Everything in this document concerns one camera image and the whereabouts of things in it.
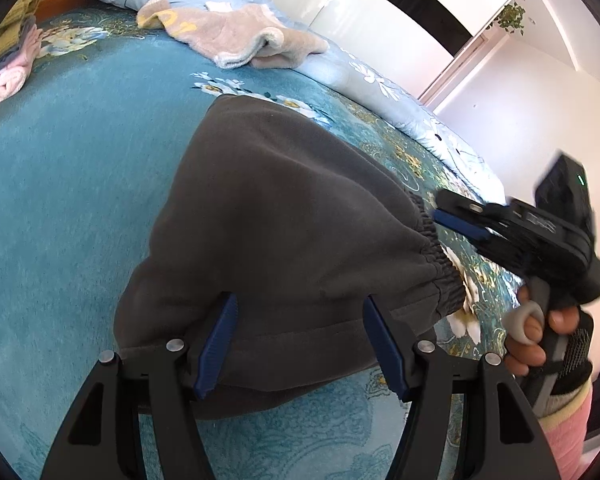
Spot teal floral blanket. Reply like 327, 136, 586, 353
0, 0, 531, 480

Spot green hanging plant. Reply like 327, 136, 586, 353
495, 2, 529, 36

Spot pink fluffy cloth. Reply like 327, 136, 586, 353
0, 27, 44, 114

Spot person's right hand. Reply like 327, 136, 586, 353
504, 285, 581, 377

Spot dark grey pants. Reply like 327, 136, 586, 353
114, 95, 467, 418

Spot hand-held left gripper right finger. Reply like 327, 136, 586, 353
362, 295, 561, 480

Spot pale pink fleece garment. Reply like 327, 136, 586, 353
136, 0, 329, 70

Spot folded pink and olive clothes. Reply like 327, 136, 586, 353
0, 0, 49, 70

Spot white wardrobe with black stripe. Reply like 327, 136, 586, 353
240, 0, 524, 107

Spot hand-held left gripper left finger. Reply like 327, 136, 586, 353
40, 292, 239, 480

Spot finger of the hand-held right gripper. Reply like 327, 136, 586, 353
432, 189, 511, 256

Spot person's right forearm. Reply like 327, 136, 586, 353
539, 377, 595, 480

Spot dark object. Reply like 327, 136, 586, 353
585, 357, 600, 442

